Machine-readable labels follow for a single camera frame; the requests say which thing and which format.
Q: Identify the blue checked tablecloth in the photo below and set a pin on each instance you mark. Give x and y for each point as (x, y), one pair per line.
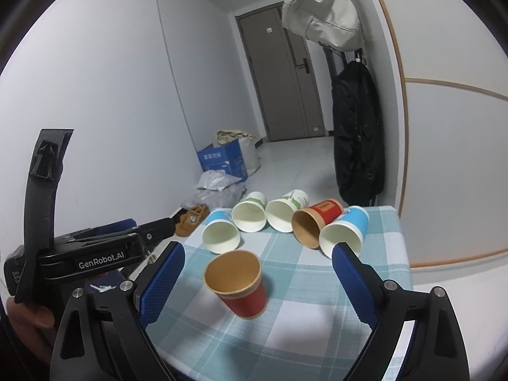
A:
(301, 278)

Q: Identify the blue cardboard box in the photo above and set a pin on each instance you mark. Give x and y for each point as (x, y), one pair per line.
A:
(224, 160)

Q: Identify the blue paper cup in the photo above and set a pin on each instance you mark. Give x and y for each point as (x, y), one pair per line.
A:
(345, 234)
(220, 238)

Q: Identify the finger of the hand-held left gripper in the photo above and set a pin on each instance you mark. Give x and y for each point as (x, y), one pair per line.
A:
(156, 228)

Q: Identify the red paper cup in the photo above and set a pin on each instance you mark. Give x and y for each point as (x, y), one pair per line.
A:
(242, 285)
(307, 226)

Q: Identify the clear plastic bag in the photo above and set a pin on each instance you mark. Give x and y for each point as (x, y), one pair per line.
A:
(216, 198)

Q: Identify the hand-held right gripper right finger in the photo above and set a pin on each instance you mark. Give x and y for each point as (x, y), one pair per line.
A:
(353, 285)

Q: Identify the grey door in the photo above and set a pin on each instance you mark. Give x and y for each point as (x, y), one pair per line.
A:
(278, 87)

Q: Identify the beige backpack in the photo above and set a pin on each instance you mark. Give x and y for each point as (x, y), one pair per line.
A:
(321, 12)

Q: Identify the beige canvas bag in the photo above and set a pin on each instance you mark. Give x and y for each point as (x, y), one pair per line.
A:
(248, 147)

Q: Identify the white plastic bag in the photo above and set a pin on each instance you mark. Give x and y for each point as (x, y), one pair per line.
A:
(218, 180)

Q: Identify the black jacket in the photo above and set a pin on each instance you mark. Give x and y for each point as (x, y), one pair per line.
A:
(357, 135)

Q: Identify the brown slippers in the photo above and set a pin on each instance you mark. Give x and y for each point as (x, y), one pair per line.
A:
(190, 222)

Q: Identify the white green-print paper cup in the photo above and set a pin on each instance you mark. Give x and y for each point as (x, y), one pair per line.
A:
(248, 216)
(283, 214)

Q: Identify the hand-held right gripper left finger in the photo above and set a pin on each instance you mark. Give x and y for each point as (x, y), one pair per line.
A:
(162, 281)

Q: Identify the person's left hand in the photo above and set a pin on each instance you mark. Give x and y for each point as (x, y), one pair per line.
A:
(27, 315)

